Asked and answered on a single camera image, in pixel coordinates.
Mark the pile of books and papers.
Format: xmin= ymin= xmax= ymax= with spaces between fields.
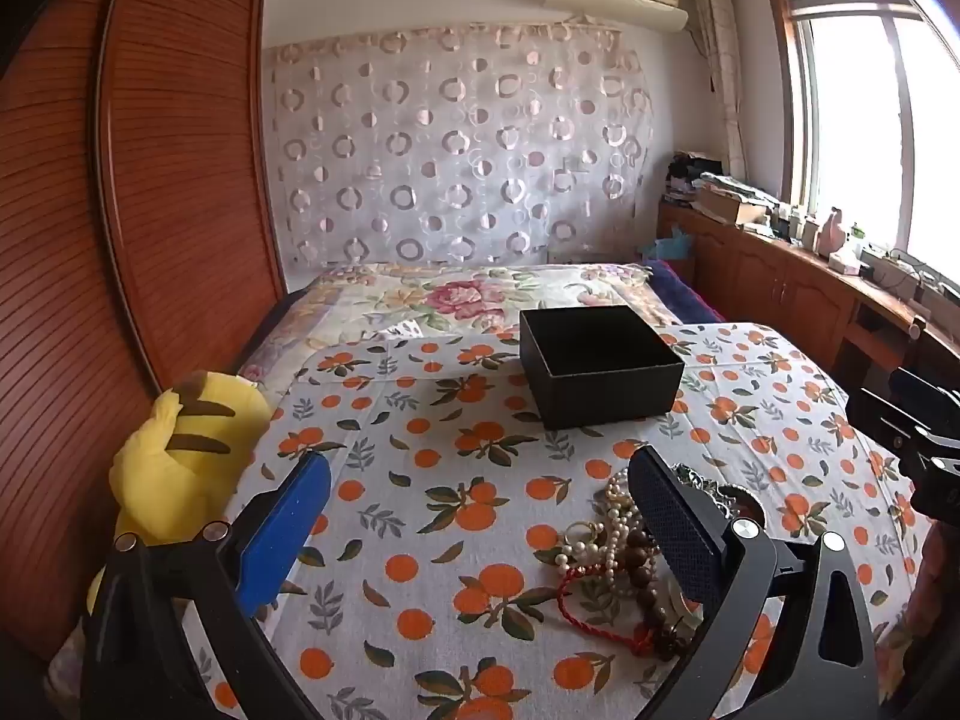
xmin=664 ymin=152 xmax=788 ymax=226

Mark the black square box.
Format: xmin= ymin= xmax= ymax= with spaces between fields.
xmin=519 ymin=305 xmax=685 ymax=431

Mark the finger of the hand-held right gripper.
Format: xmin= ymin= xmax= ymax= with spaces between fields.
xmin=855 ymin=366 xmax=960 ymax=460

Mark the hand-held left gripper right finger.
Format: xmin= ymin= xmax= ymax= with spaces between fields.
xmin=627 ymin=445 xmax=880 ymax=720

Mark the pink figurine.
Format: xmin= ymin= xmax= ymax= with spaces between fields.
xmin=814 ymin=206 xmax=848 ymax=256

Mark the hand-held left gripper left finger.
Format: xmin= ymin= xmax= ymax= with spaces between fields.
xmin=79 ymin=451 xmax=335 ymax=720

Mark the orange fruit print blanket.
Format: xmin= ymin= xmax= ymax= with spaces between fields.
xmin=45 ymin=322 xmax=931 ymax=720

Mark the brown wooden bead bracelet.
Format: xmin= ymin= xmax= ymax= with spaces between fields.
xmin=626 ymin=529 xmax=706 ymax=661

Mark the red cord bracelet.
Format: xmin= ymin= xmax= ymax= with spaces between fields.
xmin=556 ymin=564 xmax=661 ymax=657

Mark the white power strip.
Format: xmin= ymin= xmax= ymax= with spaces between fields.
xmin=859 ymin=251 xmax=946 ymax=301

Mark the white window curtain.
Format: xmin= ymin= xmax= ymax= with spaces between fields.
xmin=690 ymin=0 xmax=751 ymax=181

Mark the brown slatted wardrobe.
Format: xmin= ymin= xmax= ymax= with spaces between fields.
xmin=0 ymin=0 xmax=290 ymax=683

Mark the circle patterned sheer curtain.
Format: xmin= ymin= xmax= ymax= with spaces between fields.
xmin=262 ymin=15 xmax=655 ymax=278

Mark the window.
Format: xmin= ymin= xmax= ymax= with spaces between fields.
xmin=765 ymin=0 xmax=960 ymax=271

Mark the floral bedsheet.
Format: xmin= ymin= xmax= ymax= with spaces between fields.
xmin=236 ymin=262 xmax=668 ymax=383

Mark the wooden cabinet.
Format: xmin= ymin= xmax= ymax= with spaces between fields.
xmin=656 ymin=199 xmax=960 ymax=391

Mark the purple blanket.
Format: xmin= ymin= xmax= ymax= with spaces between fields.
xmin=645 ymin=259 xmax=725 ymax=323

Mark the yellow plush toy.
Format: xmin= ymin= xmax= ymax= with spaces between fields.
xmin=86 ymin=369 xmax=275 ymax=616

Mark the ornate metal necklace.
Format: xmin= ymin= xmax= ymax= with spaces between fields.
xmin=673 ymin=463 xmax=766 ymax=530

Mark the pearl necklace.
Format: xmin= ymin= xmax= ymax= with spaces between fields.
xmin=555 ymin=469 xmax=661 ymax=593

